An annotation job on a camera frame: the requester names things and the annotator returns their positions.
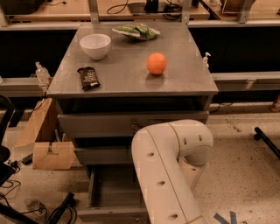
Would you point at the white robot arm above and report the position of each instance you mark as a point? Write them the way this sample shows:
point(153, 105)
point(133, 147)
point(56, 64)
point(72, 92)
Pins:
point(156, 150)

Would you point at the black office chair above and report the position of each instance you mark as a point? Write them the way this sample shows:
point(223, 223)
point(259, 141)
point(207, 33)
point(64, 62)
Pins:
point(6, 110)

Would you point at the grey drawer cabinet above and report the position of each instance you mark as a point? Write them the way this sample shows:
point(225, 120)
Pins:
point(126, 85)

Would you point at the grey middle drawer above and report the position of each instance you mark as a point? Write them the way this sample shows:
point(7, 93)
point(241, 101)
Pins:
point(104, 155)

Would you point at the grey top drawer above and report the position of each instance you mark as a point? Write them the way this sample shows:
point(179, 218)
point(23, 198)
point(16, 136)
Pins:
point(119, 124)

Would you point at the cardboard box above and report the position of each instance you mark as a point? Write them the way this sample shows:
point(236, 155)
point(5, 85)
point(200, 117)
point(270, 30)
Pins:
point(48, 153)

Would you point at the grey drawer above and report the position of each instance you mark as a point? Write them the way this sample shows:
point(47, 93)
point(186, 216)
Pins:
point(119, 124)
point(104, 155)
point(114, 196)

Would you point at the white bowl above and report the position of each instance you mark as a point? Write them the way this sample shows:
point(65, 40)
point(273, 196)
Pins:
point(96, 46)

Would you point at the clear sanitizer bottle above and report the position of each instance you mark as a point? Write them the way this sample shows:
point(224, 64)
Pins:
point(42, 74)

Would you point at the black chair base leg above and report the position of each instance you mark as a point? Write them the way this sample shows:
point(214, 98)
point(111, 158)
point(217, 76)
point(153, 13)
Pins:
point(259, 135)

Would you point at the small white pump bottle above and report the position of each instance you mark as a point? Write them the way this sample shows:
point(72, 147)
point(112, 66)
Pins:
point(205, 59)

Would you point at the black snack bar wrapper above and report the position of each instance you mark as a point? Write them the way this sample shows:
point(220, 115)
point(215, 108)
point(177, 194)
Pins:
point(88, 78)

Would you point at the grey bottom drawer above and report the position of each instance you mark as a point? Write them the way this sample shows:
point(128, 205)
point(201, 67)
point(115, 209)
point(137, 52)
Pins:
point(114, 196)

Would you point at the green chip bag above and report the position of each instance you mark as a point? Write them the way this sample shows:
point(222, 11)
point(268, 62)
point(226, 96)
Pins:
point(137, 31)

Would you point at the black power strip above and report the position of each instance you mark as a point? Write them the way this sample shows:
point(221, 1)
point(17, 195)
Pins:
point(69, 201)

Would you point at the orange fruit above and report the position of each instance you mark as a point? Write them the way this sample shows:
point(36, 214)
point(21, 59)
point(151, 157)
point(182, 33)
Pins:
point(156, 63)

